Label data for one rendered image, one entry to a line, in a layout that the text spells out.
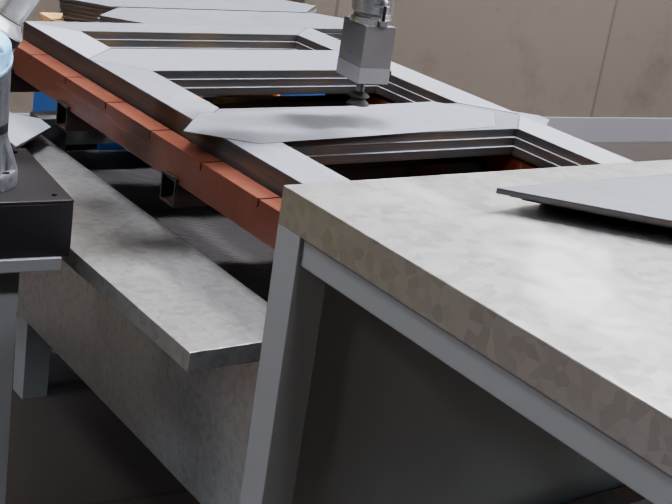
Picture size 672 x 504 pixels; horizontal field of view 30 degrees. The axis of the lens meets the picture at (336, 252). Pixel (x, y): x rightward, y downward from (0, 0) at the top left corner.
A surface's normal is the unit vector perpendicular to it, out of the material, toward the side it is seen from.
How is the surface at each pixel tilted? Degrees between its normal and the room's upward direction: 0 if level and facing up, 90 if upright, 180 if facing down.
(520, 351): 90
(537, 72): 90
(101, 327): 90
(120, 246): 0
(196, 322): 0
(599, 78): 90
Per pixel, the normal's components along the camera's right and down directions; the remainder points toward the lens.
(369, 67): 0.46, 0.36
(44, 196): 0.14, -0.93
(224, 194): -0.81, 0.08
